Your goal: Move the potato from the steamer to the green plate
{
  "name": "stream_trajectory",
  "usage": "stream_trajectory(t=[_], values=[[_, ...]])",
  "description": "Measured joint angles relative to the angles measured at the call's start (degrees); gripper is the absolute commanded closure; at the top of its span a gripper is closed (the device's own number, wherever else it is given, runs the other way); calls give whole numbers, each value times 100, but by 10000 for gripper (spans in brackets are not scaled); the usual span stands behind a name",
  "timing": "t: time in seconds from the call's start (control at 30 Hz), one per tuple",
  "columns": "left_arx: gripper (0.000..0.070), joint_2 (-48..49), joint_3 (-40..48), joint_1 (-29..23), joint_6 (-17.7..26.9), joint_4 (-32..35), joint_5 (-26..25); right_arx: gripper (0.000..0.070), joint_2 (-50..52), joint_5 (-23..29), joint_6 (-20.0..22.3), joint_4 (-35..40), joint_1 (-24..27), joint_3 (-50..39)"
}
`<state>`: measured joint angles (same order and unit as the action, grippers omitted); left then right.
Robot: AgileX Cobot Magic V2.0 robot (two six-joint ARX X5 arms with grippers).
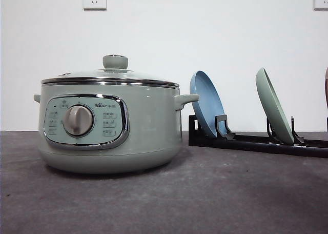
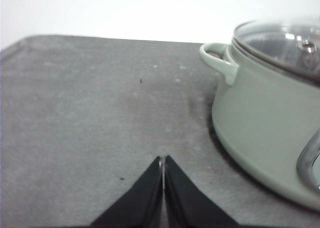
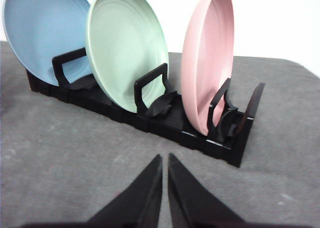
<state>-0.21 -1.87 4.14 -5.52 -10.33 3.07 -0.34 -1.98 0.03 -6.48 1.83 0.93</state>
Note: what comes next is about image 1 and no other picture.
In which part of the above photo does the glass lid with green knob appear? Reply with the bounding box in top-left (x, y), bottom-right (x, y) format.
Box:
top-left (41, 54), bottom-right (180, 89)

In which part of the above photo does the green plate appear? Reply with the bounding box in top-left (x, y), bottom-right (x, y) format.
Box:
top-left (256, 68), bottom-right (294, 145)

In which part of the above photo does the blue plate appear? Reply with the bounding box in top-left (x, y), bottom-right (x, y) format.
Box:
top-left (190, 70), bottom-right (226, 137)

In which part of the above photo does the green electric steamer pot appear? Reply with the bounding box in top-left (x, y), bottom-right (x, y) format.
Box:
top-left (33, 55), bottom-right (199, 174)

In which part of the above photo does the black plate rack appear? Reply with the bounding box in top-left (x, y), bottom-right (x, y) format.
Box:
top-left (189, 114), bottom-right (328, 158)

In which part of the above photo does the dark red plate edge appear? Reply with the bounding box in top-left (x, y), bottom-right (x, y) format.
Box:
top-left (324, 67), bottom-right (328, 109)

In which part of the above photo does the grey table mat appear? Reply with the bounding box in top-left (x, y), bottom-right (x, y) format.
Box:
top-left (0, 131), bottom-right (328, 234)

